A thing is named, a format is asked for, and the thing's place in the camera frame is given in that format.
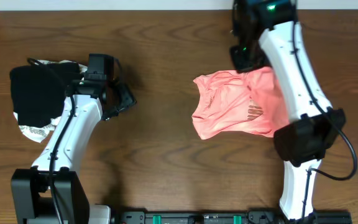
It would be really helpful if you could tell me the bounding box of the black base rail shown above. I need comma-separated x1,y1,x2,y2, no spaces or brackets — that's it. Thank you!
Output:
110,210,352,224

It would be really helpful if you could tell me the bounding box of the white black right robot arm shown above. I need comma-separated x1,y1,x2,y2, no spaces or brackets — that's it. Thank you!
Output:
231,1,351,223

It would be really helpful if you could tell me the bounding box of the black folded garment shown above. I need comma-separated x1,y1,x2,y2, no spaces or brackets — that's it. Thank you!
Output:
9,62,81,128

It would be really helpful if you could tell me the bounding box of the pink t-shirt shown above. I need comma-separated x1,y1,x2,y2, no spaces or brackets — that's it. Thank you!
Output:
192,67,289,139

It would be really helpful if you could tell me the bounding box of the white leaf-patterned garment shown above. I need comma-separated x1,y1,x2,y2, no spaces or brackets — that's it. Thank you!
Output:
13,59,88,143

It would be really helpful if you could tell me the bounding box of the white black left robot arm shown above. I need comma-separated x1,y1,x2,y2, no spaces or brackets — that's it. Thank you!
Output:
11,80,136,224

